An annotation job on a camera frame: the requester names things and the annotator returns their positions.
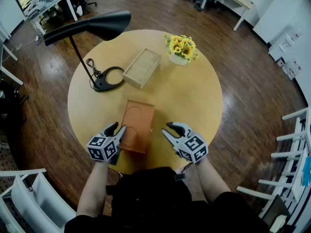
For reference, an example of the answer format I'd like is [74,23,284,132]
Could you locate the white table frame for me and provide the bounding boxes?
[0,39,24,86]

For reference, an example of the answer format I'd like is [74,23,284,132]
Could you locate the wooden box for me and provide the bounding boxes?
[122,48,162,90]

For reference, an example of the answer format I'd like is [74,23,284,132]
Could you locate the white office desk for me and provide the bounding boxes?
[23,0,79,35]

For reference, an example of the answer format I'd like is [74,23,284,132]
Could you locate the metal carabiner keychain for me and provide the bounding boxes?
[85,58,102,78]

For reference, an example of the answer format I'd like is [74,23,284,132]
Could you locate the person's left forearm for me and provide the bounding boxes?
[76,161,110,218]

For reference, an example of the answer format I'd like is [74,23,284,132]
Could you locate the white slatted shelf rack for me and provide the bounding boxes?
[236,106,311,230]

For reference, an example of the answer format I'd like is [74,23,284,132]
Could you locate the person's black clothing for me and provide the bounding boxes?
[64,166,269,233]

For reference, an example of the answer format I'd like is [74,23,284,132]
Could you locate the person's right forearm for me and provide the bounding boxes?
[195,157,232,204]

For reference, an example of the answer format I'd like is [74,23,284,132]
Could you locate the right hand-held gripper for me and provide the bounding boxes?
[161,121,209,165]

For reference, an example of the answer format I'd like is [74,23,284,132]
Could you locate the white shelf unit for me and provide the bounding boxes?
[0,168,77,233]

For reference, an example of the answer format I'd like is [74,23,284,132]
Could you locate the white power strip with cable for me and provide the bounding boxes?
[1,33,44,62]

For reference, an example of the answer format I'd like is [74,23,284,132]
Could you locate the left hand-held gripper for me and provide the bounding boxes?
[86,121,127,166]

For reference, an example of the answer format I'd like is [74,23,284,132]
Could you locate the brown cardboard box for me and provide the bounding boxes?
[119,99,156,154]

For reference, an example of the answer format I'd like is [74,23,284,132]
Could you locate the black desk lamp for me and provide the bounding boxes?
[43,10,132,93]

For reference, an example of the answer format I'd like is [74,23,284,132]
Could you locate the stack of white boxes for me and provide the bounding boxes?
[268,27,304,81]

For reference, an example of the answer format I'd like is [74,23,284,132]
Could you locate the blue cloth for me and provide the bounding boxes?
[301,156,311,187]

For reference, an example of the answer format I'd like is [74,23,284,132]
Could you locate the sunflowers in white pot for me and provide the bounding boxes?
[164,34,200,66]

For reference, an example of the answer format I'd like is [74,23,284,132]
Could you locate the thin gripper cable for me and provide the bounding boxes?
[175,162,194,175]

